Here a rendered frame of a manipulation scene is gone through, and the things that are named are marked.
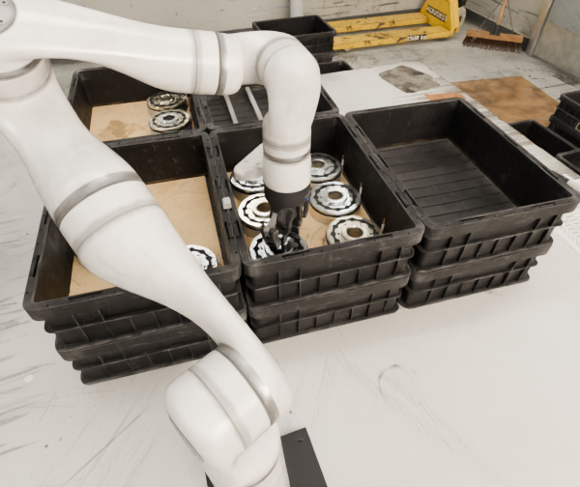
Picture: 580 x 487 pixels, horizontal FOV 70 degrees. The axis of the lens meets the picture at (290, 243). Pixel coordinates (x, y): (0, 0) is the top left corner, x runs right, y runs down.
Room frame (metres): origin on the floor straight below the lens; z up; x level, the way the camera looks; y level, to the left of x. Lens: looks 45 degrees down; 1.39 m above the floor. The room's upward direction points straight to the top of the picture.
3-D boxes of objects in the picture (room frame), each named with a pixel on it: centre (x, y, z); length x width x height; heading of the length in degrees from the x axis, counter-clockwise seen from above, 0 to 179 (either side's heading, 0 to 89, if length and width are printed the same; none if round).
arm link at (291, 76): (0.52, 0.00, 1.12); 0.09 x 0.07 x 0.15; 18
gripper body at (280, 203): (0.53, 0.00, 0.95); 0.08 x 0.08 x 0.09
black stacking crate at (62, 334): (0.55, 0.27, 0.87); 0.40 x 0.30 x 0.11; 15
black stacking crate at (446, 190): (0.71, -0.31, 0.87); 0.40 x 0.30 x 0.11; 15
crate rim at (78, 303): (0.55, 0.27, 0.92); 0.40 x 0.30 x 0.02; 15
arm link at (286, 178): (0.54, 0.02, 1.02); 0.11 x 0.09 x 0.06; 60
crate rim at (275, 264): (0.63, -0.02, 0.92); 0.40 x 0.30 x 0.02; 15
